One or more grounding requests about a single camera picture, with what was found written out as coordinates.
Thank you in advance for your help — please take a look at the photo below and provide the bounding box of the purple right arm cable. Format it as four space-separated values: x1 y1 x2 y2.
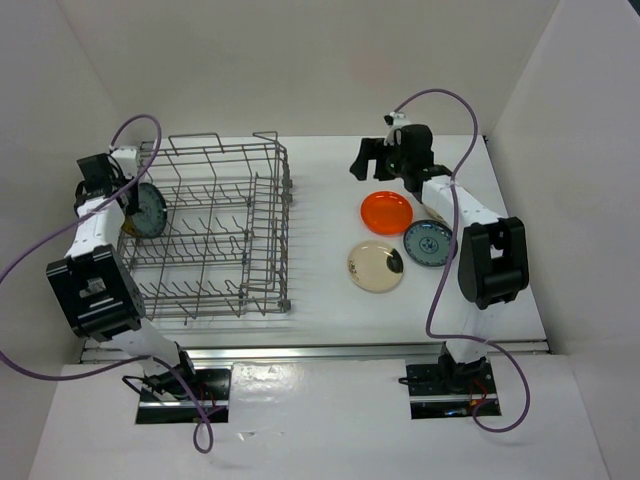
392 88 532 432

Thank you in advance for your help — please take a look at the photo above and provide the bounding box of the blue floral plate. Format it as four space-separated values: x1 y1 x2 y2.
403 219 453 268
129 182 168 239

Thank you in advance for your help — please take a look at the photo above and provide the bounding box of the orange plastic plate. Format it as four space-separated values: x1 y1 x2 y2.
360 191 413 236

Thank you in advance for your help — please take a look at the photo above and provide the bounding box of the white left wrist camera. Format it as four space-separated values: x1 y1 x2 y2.
109 146 139 179

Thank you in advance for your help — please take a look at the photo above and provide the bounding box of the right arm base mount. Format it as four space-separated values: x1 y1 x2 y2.
397 363 501 420

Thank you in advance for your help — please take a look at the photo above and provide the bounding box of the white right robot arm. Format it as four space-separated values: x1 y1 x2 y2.
350 112 529 393

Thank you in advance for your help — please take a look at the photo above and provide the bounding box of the aluminium rail table edge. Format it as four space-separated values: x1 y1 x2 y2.
79 341 551 365

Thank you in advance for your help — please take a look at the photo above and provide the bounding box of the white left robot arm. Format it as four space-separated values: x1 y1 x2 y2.
46 146 199 400

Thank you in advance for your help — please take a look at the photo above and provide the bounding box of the beige plate with black patch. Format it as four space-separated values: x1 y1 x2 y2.
347 240 404 293

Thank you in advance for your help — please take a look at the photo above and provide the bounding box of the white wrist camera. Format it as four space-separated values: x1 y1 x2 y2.
109 146 139 179
384 112 410 130

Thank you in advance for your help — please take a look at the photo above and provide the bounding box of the yellow patterned plate brown rim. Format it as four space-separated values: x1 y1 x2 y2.
122 217 142 238

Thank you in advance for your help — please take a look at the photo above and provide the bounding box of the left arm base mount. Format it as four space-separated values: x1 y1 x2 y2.
122 366 232 425

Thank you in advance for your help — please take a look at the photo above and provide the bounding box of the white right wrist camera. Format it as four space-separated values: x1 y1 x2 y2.
384 112 410 130

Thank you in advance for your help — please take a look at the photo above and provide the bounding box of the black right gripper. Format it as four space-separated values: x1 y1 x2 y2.
350 138 411 181

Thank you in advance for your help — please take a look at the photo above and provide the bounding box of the grey wire dish rack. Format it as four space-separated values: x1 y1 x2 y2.
118 131 293 329

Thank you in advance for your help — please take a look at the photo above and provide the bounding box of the beige plate far right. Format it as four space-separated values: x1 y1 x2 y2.
424 206 445 223

